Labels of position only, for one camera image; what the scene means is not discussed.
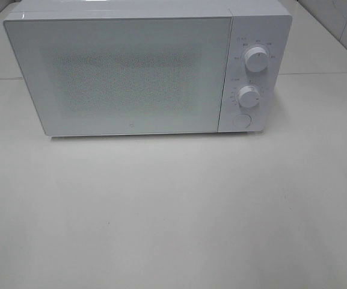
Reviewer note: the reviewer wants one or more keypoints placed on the white microwave knob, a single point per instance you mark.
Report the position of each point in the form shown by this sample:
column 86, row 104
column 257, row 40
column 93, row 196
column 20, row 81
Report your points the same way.
column 248, row 96
column 256, row 58

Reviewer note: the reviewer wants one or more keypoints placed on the white microwave door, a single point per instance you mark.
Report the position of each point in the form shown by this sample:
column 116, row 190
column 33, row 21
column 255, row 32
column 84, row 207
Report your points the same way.
column 123, row 76

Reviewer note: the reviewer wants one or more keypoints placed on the round white door button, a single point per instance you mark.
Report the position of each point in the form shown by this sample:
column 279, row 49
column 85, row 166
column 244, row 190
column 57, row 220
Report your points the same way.
column 242, row 121

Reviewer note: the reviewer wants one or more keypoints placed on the white microwave oven body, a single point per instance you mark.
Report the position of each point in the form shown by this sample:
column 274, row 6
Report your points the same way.
column 264, row 23

